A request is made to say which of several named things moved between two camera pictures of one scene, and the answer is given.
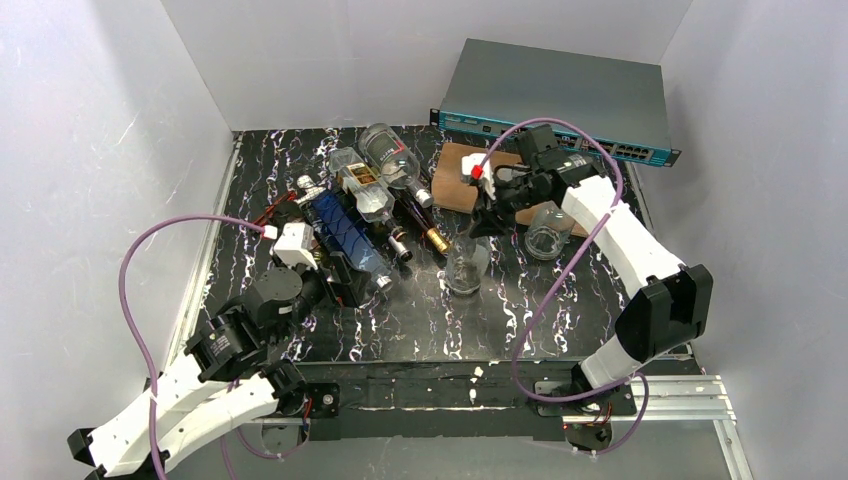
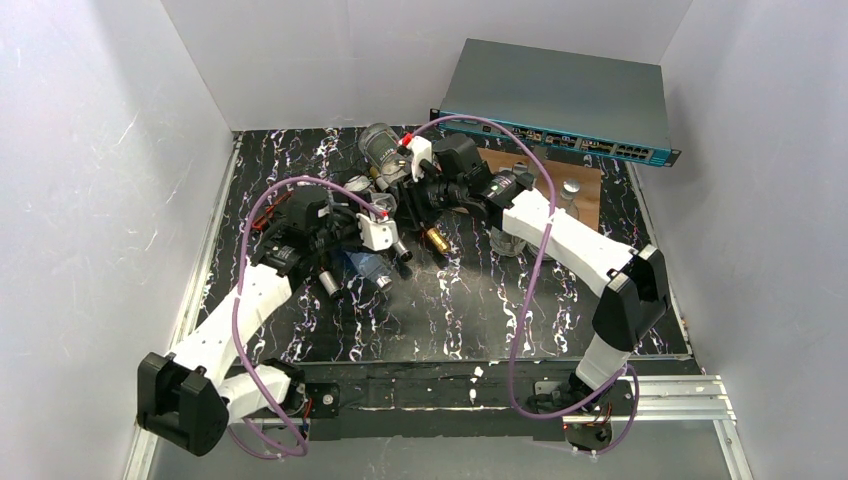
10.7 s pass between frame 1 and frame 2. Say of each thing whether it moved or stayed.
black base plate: stayed
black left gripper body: moved
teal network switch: stayed
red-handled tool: stayed
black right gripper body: moved
